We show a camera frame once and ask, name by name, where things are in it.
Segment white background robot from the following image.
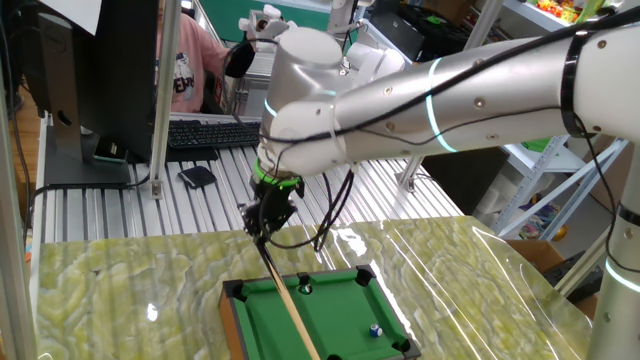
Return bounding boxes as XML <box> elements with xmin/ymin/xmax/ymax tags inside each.
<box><xmin>327</xmin><ymin>0</ymin><xmax>376</xmax><ymax>36</ymax></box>

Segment black sleeved forearm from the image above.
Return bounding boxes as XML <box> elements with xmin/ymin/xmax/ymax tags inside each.
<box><xmin>224</xmin><ymin>39</ymin><xmax>257</xmax><ymax>80</ymax></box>

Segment person in pink shirt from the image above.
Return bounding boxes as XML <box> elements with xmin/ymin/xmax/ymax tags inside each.
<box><xmin>158</xmin><ymin>0</ymin><xmax>256</xmax><ymax>115</ymax></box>

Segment white paper sheet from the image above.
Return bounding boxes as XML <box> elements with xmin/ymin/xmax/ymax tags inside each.
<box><xmin>37</xmin><ymin>0</ymin><xmax>104</xmax><ymax>37</ymax></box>

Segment mini pool table green felt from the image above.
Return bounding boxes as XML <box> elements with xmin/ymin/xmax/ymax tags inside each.
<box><xmin>218</xmin><ymin>263</ymin><xmax>422</xmax><ymax>360</ymax></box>

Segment white metal shelving rack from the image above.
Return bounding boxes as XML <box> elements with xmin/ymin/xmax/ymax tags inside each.
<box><xmin>492</xmin><ymin>0</ymin><xmax>640</xmax><ymax>241</ymax></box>

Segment colourful toys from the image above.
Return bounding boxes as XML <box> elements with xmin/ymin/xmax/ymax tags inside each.
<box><xmin>517</xmin><ymin>199</ymin><xmax>570</xmax><ymax>242</ymax></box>

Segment brown cardboard carton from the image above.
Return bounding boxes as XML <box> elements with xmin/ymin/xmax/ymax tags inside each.
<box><xmin>567</xmin><ymin>134</ymin><xmax>636</xmax><ymax>214</ymax></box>

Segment black computer monitor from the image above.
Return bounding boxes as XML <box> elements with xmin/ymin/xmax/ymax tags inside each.
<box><xmin>19</xmin><ymin>0</ymin><xmax>161</xmax><ymax>189</ymax></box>

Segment wooden pool cue black handle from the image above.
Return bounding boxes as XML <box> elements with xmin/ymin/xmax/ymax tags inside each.
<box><xmin>253</xmin><ymin>234</ymin><xmax>322</xmax><ymax>360</ymax></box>

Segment green marble pattern mat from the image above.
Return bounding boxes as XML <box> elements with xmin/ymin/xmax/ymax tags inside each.
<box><xmin>32</xmin><ymin>214</ymin><xmax>596</xmax><ymax>360</ymax></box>

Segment open cardboard box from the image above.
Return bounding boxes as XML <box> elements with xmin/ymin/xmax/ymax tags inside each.
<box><xmin>504</xmin><ymin>238</ymin><xmax>601</xmax><ymax>321</ymax></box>

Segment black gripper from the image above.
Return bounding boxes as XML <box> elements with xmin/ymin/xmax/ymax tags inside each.
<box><xmin>238</xmin><ymin>177</ymin><xmax>306</xmax><ymax>240</ymax></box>

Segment colourful packages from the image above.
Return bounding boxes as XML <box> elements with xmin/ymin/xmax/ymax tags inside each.
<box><xmin>537</xmin><ymin>0</ymin><xmax>609</xmax><ymax>24</ymax></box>

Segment black computer mouse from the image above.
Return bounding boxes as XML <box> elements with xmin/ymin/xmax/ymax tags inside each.
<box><xmin>177</xmin><ymin>164</ymin><xmax>219</xmax><ymax>190</ymax></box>

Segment black hanging gripper cables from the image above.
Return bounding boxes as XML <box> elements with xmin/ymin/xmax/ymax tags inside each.
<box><xmin>259</xmin><ymin>167</ymin><xmax>356</xmax><ymax>254</ymax></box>

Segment black phone green case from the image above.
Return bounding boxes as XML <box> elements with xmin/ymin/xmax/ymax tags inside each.
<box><xmin>92</xmin><ymin>135</ymin><xmax>130</xmax><ymax>165</ymax></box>

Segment black keyboard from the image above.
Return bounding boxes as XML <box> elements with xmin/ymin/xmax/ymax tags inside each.
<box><xmin>166</xmin><ymin>118</ymin><xmax>264</xmax><ymax>151</ymax></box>

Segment green wrist flange ring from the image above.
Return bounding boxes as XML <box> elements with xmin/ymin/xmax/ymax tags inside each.
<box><xmin>252</xmin><ymin>158</ymin><xmax>304</xmax><ymax>189</ymax></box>

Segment dark panel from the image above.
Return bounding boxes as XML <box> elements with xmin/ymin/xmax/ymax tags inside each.
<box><xmin>421</xmin><ymin>149</ymin><xmax>510</xmax><ymax>216</ymax></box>

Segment black monitor cable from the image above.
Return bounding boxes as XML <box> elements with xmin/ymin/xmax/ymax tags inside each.
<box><xmin>22</xmin><ymin>172</ymin><xmax>151</xmax><ymax>241</ymax></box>

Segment white handheld device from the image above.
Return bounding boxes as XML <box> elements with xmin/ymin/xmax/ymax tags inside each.
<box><xmin>238</xmin><ymin>3</ymin><xmax>299</xmax><ymax>44</ymax></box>

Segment green board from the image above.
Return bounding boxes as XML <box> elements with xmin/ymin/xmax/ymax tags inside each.
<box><xmin>199</xmin><ymin>0</ymin><xmax>331</xmax><ymax>42</ymax></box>

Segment black device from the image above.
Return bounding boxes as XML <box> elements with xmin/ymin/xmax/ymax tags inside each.
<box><xmin>542</xmin><ymin>249</ymin><xmax>604</xmax><ymax>305</ymax></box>

